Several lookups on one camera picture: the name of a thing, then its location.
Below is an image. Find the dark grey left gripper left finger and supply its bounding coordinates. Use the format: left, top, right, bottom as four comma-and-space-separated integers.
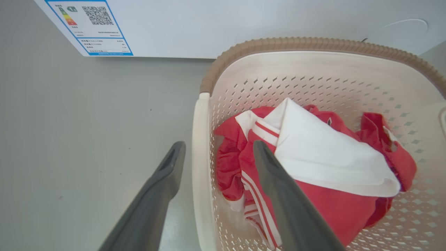
98, 141, 186, 251

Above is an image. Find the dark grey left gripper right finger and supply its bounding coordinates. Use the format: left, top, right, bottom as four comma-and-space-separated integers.
253, 140, 345, 251

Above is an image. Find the cream perforated plastic laundry basket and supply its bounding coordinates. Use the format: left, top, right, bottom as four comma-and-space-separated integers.
192, 37, 446, 251

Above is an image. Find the red and white garment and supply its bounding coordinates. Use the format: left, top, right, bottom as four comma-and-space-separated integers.
213, 98, 417, 251

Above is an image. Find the blue bordered energy label sticker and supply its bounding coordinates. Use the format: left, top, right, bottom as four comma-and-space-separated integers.
45, 0, 133, 56

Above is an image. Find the white washing machine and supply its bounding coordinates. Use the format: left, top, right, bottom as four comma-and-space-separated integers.
34, 0, 446, 59

